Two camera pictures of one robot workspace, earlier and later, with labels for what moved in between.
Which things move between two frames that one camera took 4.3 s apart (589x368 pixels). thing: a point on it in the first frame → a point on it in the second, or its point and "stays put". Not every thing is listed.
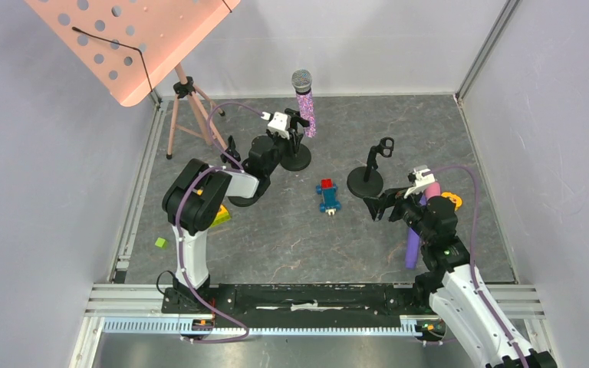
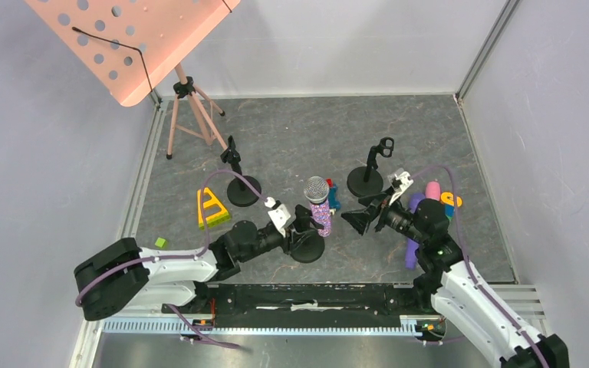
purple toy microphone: [412, 242] stays put
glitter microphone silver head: [301, 83] → [317, 192]
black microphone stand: [366, 182] stays put
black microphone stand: [297, 157] → [308, 244]
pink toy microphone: [432, 190] stays put
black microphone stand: [231, 156] stays put
